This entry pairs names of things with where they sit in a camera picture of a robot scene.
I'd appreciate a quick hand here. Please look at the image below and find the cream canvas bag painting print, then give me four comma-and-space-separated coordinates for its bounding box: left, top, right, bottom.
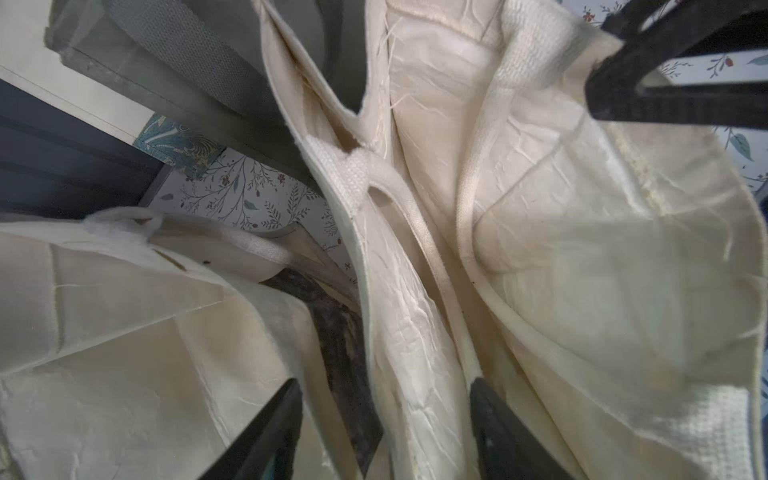
255, 1, 767, 479

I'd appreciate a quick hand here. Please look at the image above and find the open cream canvas bag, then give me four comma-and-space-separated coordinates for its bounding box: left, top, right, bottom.
1, 207, 390, 479

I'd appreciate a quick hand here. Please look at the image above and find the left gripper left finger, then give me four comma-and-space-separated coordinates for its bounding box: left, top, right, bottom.
199, 378, 303, 480

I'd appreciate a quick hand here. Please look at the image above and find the cream tote bag black lettering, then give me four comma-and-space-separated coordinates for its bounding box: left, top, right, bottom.
1, 1, 153, 144

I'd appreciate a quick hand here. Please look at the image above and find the floral table mat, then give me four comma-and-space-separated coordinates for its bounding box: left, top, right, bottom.
134, 114, 357, 283

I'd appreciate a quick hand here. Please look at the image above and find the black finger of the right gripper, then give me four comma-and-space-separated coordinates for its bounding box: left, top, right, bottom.
585, 0, 767, 130

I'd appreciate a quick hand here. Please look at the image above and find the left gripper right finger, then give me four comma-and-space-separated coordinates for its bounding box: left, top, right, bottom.
469, 377, 572, 480

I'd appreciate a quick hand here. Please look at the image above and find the olive green tote bag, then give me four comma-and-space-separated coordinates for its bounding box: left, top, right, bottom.
45, 0, 366, 185

